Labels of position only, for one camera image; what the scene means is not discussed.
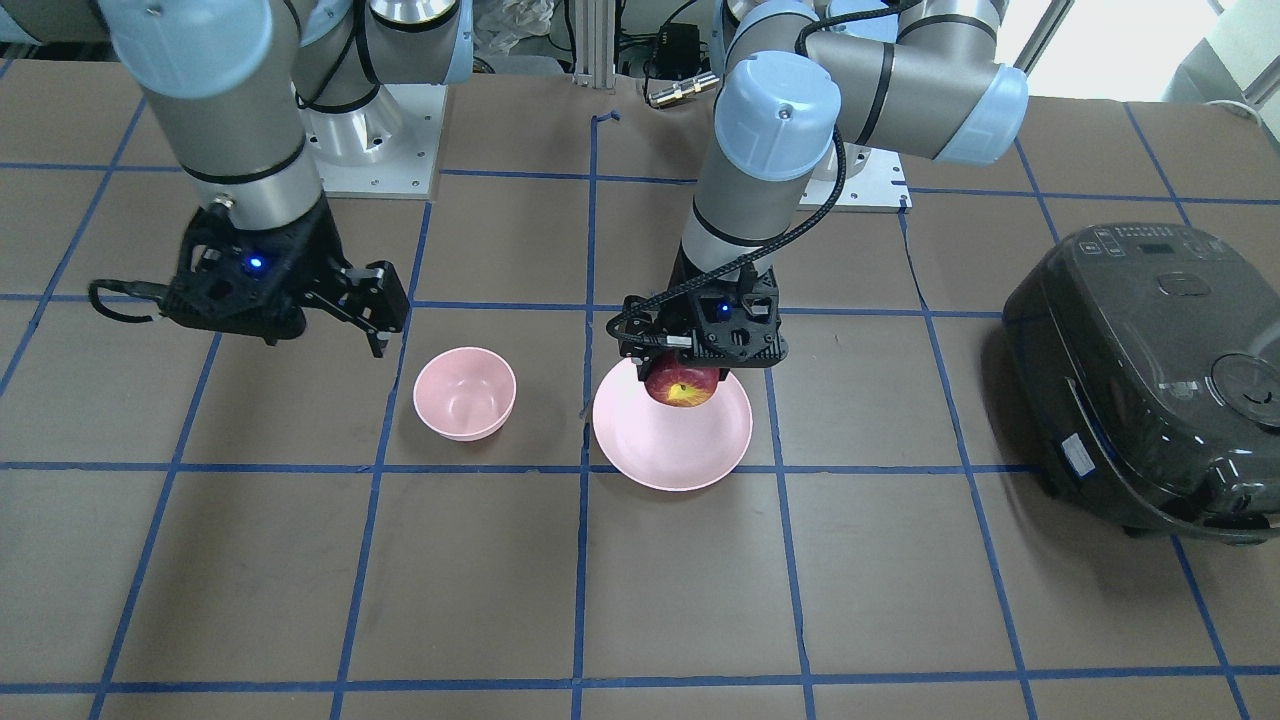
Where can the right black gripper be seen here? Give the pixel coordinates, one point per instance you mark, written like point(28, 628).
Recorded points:
point(314, 252)

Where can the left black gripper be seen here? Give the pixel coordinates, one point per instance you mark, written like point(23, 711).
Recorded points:
point(764, 288)

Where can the red apple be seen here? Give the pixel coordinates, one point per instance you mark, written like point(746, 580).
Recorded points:
point(677, 385)

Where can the pink bowl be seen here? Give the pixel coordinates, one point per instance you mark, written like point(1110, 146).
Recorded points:
point(465, 394)

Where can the pink plate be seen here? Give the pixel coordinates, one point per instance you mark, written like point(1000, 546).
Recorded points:
point(671, 448)

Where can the dark grey rice cooker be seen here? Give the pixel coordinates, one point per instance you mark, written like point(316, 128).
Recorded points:
point(1148, 352)

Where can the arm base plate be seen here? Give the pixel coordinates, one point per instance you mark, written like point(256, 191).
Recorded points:
point(387, 149)
point(874, 182)

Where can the aluminium frame post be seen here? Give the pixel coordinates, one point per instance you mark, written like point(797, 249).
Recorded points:
point(594, 41)

